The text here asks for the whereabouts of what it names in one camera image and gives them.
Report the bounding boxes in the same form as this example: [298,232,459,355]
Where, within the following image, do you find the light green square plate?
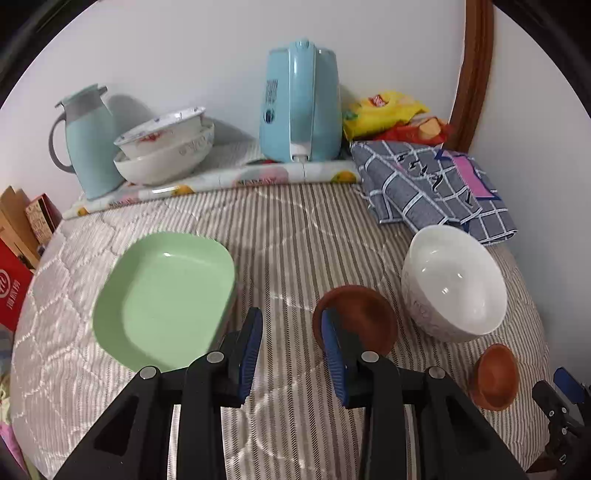
[92,232,236,372]

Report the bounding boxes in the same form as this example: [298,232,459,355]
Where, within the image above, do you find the plain white bowl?
[401,225,508,343]

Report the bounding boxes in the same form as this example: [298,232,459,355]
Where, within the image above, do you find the brown wooden small bowl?
[312,285,399,356]

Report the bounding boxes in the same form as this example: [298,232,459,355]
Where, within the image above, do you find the red paper bag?
[0,241,33,332]

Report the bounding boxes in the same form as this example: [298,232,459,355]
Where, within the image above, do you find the brown cardboard box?
[1,186,40,270]

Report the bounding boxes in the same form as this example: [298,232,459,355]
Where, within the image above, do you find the patterned brown box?
[25,194,62,246]

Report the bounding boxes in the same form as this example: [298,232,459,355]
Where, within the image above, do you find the striped quilted table cover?
[10,182,548,479]

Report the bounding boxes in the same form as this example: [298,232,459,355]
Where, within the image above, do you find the grey checked folded cloth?
[351,141,517,246]

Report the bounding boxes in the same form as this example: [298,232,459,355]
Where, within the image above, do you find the large white patterned bowl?
[113,120,214,186]

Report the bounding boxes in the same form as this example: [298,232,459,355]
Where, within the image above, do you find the fruit print plastic mat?
[62,160,361,220]

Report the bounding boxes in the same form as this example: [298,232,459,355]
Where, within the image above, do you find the red snack bag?
[370,117,453,147]

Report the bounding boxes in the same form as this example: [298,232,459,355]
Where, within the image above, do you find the white bowl with red bat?
[114,107,206,159]

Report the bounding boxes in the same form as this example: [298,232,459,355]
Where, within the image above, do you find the light blue thermos jug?
[48,84,124,200]

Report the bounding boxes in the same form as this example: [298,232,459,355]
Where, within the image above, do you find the yellow snack bag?
[342,90,430,141]

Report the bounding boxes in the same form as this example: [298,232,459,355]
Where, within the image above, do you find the light blue electric kettle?
[259,39,342,163]

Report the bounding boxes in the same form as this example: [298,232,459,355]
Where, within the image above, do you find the brown wooden door frame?
[446,0,495,153]

